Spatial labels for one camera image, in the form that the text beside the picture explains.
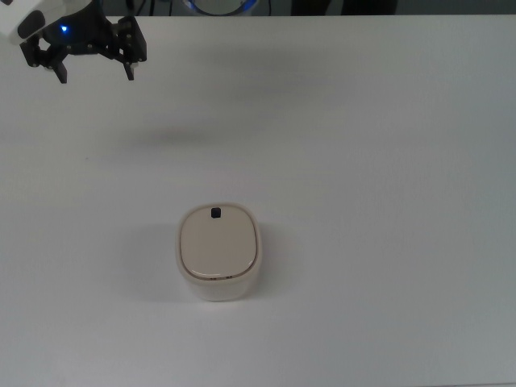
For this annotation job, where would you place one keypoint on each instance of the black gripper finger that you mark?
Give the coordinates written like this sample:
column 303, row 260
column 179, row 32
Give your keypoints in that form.
column 131, row 44
column 40, row 54

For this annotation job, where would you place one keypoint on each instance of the small white trash can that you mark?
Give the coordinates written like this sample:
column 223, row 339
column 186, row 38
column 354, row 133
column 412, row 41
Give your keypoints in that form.
column 219, row 288

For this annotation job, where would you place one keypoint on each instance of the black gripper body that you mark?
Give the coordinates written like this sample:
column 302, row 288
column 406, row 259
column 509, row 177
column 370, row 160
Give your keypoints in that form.
column 82, row 38

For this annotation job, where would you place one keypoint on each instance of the beige trash can lid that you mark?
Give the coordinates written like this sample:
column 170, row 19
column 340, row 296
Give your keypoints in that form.
column 217, row 246

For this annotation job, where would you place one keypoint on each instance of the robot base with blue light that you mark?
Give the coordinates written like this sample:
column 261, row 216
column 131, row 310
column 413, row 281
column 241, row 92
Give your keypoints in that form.
column 217, row 7

